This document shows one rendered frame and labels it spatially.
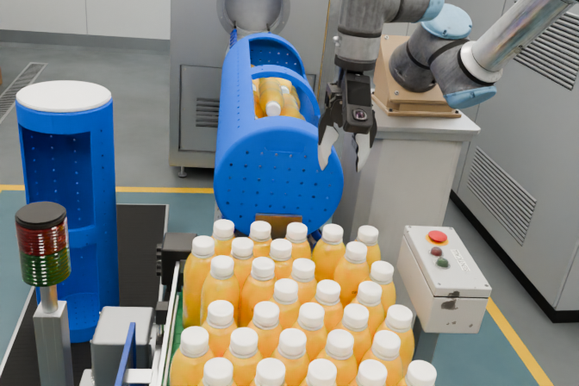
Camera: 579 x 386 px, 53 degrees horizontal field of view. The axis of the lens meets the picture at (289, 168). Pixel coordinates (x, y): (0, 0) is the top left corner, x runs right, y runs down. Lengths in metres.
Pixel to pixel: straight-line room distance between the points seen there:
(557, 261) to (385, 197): 1.39
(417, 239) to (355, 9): 0.45
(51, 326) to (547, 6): 1.07
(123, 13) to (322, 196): 5.29
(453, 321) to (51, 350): 0.65
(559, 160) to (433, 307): 1.90
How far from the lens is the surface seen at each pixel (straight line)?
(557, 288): 2.91
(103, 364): 1.25
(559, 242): 2.88
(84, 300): 2.46
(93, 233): 2.03
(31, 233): 0.81
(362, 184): 1.64
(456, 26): 1.50
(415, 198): 1.68
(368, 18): 0.98
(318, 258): 1.14
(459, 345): 2.69
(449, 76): 1.46
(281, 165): 1.23
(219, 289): 1.01
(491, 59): 1.40
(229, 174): 1.24
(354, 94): 0.98
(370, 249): 1.15
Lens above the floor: 1.67
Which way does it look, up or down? 25 degrees down
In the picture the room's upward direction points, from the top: 6 degrees clockwise
